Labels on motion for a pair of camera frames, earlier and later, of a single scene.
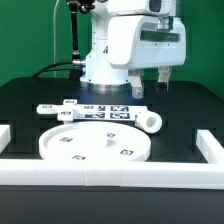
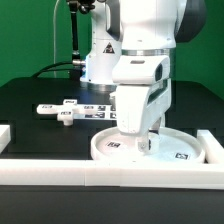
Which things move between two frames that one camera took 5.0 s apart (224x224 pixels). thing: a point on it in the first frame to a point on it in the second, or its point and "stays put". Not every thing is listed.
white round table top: (94, 141) to (176, 146)
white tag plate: (107, 112) stays put
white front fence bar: (173, 174) stays put
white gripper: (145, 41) to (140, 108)
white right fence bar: (209, 147) stays put
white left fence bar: (5, 136) stays put
